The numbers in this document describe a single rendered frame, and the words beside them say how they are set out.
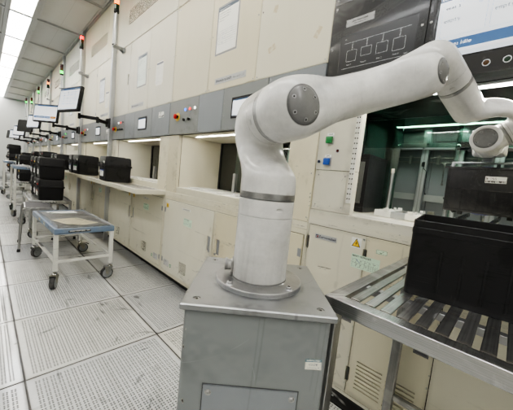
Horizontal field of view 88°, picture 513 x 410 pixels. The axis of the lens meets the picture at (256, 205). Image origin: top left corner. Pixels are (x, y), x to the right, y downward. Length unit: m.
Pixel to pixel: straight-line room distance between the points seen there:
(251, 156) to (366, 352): 1.02
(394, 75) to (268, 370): 0.68
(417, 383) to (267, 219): 0.97
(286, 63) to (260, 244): 1.23
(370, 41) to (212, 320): 1.22
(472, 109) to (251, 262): 0.80
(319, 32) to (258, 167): 1.10
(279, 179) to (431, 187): 1.62
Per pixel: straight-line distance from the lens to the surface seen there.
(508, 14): 1.27
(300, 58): 1.56
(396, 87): 0.74
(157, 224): 2.62
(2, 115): 13.93
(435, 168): 2.07
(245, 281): 0.57
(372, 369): 1.39
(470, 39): 1.25
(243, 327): 0.52
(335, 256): 1.29
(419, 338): 0.56
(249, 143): 0.60
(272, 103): 0.50
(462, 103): 1.03
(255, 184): 0.53
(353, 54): 1.39
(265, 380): 0.58
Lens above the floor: 0.99
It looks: 6 degrees down
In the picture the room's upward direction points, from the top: 6 degrees clockwise
